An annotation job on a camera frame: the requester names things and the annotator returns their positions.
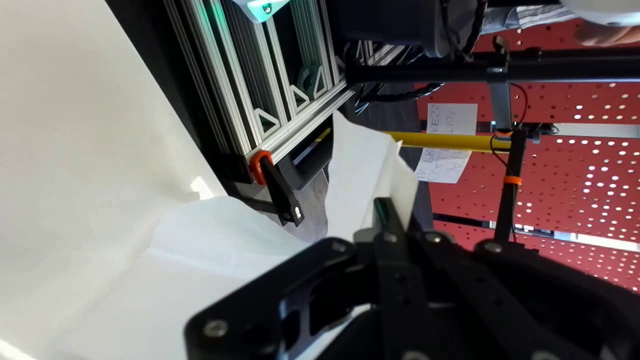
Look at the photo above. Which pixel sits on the aluminium frame cart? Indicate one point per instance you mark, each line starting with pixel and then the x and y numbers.
pixel 252 81

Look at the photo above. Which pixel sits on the white paper note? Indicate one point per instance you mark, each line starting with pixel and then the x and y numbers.
pixel 445 159

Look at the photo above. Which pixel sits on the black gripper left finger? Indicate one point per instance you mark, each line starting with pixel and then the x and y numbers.
pixel 281 312

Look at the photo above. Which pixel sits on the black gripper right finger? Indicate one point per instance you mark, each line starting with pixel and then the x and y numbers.
pixel 516 302

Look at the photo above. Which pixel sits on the black tripod stand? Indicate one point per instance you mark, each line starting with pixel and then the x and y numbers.
pixel 501 70

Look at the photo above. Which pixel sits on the white paper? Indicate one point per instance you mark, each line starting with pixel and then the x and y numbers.
pixel 112 235

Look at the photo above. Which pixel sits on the yellow bar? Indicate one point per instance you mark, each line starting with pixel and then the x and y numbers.
pixel 451 140

